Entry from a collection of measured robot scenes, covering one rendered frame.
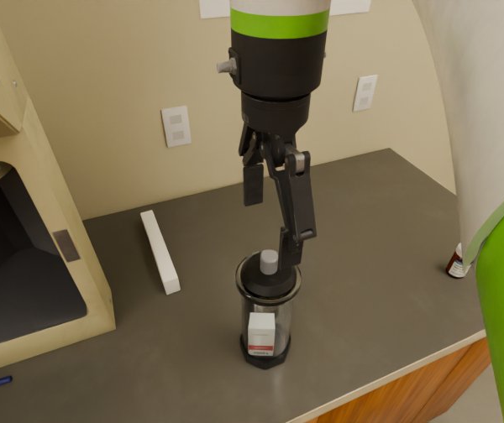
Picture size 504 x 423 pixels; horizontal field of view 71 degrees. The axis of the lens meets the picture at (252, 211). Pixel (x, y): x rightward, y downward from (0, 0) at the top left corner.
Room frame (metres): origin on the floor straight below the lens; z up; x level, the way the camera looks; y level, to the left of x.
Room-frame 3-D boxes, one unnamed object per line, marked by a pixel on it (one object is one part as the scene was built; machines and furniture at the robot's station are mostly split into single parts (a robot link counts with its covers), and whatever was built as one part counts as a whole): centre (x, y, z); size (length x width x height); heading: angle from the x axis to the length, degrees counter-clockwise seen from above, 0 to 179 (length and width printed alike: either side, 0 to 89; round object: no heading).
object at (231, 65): (0.37, -0.02, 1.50); 0.12 x 0.09 x 0.06; 110
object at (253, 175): (0.44, 0.00, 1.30); 0.03 x 0.01 x 0.07; 110
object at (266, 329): (0.37, -0.03, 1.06); 0.11 x 0.11 x 0.21
